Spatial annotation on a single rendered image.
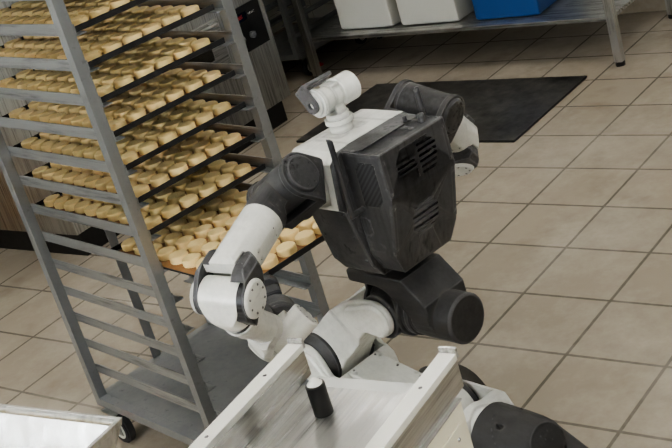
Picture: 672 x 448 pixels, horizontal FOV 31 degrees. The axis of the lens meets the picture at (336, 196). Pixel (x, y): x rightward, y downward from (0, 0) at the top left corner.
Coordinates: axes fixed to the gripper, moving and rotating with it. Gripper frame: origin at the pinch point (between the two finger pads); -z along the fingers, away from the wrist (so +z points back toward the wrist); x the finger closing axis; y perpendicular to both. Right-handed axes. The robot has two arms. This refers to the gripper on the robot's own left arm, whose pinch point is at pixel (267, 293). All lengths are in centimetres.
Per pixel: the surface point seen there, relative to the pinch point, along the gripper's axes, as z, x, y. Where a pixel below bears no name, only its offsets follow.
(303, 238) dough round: -20.2, 1.0, -13.2
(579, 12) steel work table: -275, -47, -190
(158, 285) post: -33.8, -3.6, 23.9
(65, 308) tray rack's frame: -87, -23, 54
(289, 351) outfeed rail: 70, 21, 2
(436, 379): 94, 21, -16
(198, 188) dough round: -54, 10, 6
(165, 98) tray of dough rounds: -53, 36, 7
